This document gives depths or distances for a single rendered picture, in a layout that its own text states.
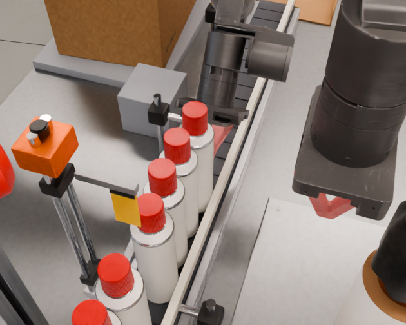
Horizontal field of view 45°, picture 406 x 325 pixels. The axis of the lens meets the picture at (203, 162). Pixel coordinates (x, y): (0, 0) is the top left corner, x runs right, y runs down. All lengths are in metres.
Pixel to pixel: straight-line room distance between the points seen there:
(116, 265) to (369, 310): 0.26
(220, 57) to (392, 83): 0.45
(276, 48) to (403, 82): 0.43
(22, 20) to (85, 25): 1.83
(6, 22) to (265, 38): 2.28
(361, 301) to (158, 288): 0.26
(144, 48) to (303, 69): 0.35
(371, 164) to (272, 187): 0.54
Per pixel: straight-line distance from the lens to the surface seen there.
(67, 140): 0.47
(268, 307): 0.71
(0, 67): 2.60
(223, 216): 0.78
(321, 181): 0.34
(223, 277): 0.78
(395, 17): 0.29
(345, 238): 0.78
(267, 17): 1.17
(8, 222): 0.89
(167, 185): 0.57
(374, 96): 0.30
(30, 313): 0.67
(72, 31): 1.08
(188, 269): 0.69
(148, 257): 0.59
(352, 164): 0.35
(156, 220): 0.54
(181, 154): 0.60
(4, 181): 0.27
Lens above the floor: 1.53
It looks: 50 degrees down
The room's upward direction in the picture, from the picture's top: straight up
